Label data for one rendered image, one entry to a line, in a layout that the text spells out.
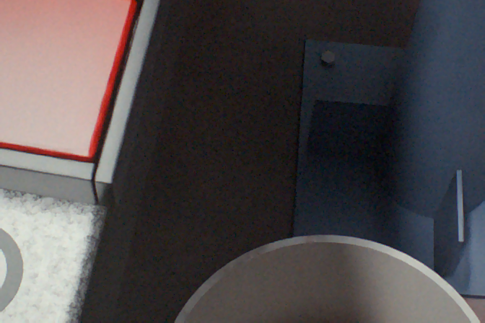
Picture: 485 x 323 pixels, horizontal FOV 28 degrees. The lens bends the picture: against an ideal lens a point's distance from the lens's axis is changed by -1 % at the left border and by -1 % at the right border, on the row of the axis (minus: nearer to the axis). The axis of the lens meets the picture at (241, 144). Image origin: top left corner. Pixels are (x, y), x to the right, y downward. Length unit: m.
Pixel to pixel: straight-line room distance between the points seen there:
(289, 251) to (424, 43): 0.30
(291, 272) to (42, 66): 0.66
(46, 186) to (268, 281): 0.66
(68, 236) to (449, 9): 0.74
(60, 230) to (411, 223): 1.04
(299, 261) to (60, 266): 0.64
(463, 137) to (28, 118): 0.88
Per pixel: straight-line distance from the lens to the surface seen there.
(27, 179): 0.28
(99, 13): 0.31
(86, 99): 0.29
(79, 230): 0.28
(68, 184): 0.28
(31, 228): 0.29
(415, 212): 1.31
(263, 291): 0.95
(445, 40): 1.01
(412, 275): 0.90
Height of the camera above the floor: 1.17
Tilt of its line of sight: 61 degrees down
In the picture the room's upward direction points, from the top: 4 degrees clockwise
